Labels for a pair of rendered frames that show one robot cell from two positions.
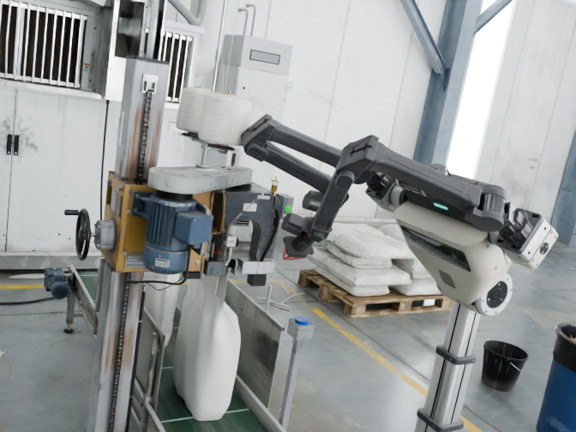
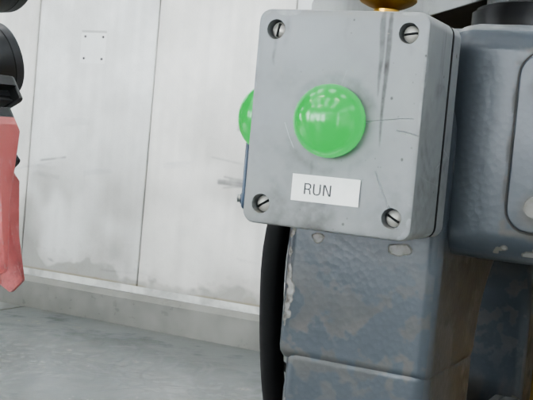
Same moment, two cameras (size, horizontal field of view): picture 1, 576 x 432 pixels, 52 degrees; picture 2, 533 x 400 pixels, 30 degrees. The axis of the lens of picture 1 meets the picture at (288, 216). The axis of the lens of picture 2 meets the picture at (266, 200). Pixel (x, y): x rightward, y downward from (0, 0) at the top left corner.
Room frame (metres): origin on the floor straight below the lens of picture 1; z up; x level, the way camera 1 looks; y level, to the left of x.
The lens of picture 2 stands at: (2.66, -0.23, 1.27)
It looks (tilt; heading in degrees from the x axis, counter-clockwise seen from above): 3 degrees down; 148
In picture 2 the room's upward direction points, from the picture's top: 5 degrees clockwise
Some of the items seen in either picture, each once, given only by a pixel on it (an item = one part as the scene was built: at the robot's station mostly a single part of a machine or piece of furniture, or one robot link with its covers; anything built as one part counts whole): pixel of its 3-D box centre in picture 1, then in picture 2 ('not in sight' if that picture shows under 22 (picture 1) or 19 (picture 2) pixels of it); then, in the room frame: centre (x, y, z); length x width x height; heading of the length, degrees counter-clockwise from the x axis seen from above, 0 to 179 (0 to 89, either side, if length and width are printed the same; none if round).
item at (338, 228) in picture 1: (347, 232); not in sight; (5.29, -0.56, 0.56); 0.66 x 0.43 x 0.15; 119
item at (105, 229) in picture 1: (104, 234); not in sight; (2.02, 0.63, 1.14); 0.11 x 0.06 x 0.11; 31
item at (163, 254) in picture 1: (169, 233); not in sight; (1.91, 0.38, 1.21); 0.15 x 0.15 x 0.25
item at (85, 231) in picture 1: (81, 234); not in sight; (1.98, 0.69, 1.13); 0.18 x 0.11 x 0.18; 31
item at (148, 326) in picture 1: (123, 327); not in sight; (2.59, 0.67, 0.54); 1.05 x 0.02 x 0.41; 31
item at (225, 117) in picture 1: (225, 119); not in sight; (2.00, 0.26, 1.61); 0.17 x 0.17 x 0.17
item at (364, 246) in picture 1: (376, 246); not in sight; (4.95, -0.79, 0.56); 0.66 x 0.42 x 0.15; 121
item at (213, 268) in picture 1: (213, 266); not in sight; (2.17, 0.25, 1.04); 0.08 x 0.06 x 0.05; 121
